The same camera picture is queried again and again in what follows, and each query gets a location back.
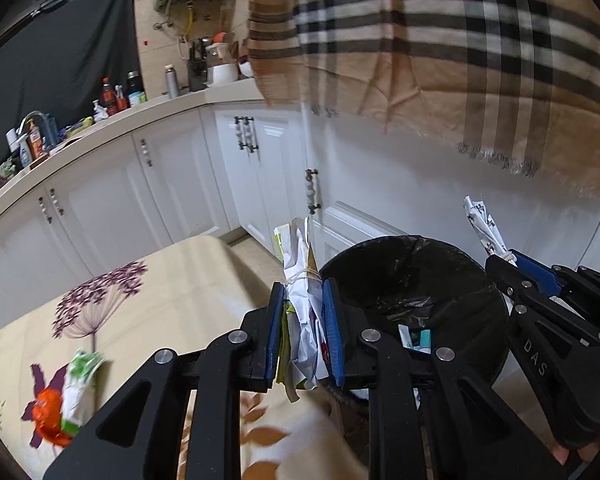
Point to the black hanging cloth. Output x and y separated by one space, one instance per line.
55 60

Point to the steel thermos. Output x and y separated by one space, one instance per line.
172 82

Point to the white kitchen cabinets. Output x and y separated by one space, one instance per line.
180 175

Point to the floral tablecloth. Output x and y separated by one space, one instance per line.
180 280

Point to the beige plaid cloth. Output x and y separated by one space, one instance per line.
430 35

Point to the green sponge cloth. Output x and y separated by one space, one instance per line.
79 126

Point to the trash bin black bag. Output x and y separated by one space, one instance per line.
405 280

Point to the white jug appliance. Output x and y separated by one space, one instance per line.
222 70

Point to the person's right hand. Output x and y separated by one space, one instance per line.
561 455

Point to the yellow white wrapper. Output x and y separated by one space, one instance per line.
302 310

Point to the black knife block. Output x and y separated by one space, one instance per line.
197 67

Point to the dark sauce bottle red cap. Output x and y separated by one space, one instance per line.
108 97

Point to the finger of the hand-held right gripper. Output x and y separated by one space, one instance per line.
505 275
540 272

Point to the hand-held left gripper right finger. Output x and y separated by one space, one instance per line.
332 330

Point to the chrome faucet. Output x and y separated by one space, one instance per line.
30 116

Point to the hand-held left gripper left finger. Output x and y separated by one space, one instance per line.
275 330

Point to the small white spray bottle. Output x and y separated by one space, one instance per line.
100 112

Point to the white detergent bottle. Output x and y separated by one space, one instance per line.
22 152

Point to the white packet teal edge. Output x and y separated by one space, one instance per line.
422 339

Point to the black thermos blue label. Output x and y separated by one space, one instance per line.
136 90

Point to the orange soap pump bottle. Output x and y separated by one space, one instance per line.
36 142

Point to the orange plastic bag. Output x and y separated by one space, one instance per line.
50 410

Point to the green white wrapper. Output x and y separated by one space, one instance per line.
80 390

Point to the small red bottle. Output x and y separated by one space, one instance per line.
121 102

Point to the white patterned paper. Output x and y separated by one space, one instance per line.
485 230

